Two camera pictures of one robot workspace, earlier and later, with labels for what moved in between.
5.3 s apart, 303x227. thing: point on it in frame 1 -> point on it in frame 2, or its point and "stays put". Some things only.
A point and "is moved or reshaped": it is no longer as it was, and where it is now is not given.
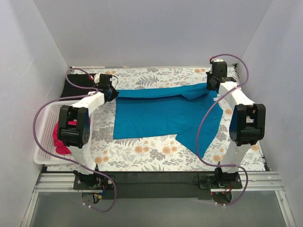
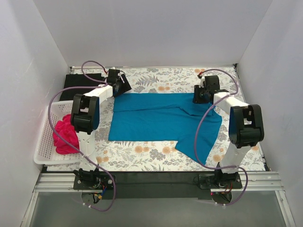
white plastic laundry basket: [46, 140] stays put
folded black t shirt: [83, 80] stays put
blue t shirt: [191, 111] is moved or reshaped
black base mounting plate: [157, 186] stays put
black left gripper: [113, 93] -> [123, 83]
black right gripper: [211, 83] -> [197, 98]
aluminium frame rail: [268, 182] stays put
